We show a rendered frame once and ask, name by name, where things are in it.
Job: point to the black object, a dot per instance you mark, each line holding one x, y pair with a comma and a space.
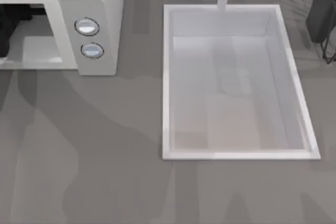
6, 30

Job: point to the white sink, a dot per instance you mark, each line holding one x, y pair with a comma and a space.
236, 90

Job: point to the small round microwave knob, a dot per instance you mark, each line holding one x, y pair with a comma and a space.
92, 50

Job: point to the large round microwave knob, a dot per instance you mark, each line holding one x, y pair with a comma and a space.
86, 26

